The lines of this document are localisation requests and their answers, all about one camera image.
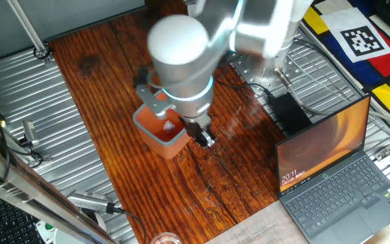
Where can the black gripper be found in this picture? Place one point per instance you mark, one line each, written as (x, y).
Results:
(196, 128)

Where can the white paper ball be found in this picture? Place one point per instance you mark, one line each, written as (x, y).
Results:
(168, 126)

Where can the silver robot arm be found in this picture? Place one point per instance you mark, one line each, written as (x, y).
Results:
(181, 57)

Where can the orange trash can grey rim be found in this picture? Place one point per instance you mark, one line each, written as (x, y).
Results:
(154, 135)

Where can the black power adapter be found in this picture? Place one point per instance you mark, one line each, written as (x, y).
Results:
(289, 113)

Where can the clear glass cup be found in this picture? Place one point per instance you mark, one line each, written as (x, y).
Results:
(165, 239)

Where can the dark grey laptop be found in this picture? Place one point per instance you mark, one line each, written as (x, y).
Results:
(337, 189)

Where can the white box green button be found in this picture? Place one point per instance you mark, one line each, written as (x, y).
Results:
(47, 228)

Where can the white paper with marker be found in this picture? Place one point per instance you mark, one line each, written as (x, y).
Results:
(357, 35)

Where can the colourful block pattern cloth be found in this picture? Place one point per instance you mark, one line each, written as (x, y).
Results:
(388, 71)

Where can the thin metal pole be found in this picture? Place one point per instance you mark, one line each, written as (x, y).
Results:
(29, 30)

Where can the black keyboard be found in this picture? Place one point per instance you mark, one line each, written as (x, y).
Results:
(12, 227)

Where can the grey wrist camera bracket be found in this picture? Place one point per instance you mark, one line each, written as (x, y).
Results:
(154, 101)

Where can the silver depth camera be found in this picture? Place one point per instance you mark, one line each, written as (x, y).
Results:
(88, 200)

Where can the small grey camera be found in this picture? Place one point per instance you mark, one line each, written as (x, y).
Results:
(29, 133)

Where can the shiny metal frame bar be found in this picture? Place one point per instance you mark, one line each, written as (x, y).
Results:
(29, 189)

